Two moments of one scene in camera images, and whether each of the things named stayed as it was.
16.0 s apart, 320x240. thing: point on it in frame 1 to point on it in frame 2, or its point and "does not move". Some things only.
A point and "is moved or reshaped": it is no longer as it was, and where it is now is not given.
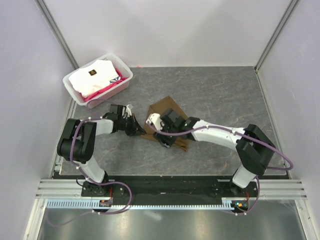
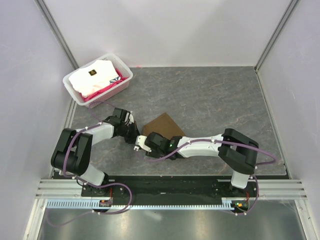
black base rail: (107, 188) does not move
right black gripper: (164, 141) to (153, 154)
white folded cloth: (90, 79) does not move
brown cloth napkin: (160, 107) is moved or reshaped
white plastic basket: (98, 81) does not move
